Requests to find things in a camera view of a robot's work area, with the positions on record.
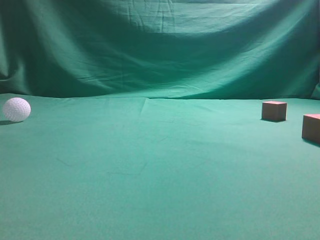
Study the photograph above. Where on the brown cube block at edge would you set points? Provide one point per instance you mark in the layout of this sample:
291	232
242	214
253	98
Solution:
311	128

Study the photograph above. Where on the green cloth backdrop and cover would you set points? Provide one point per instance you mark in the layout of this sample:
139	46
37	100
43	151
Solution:
146	120

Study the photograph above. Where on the white dimpled golf ball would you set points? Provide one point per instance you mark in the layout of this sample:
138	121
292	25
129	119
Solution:
16	109

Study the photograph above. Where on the brown wooden cube block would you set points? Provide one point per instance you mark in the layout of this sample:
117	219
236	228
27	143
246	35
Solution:
274	111

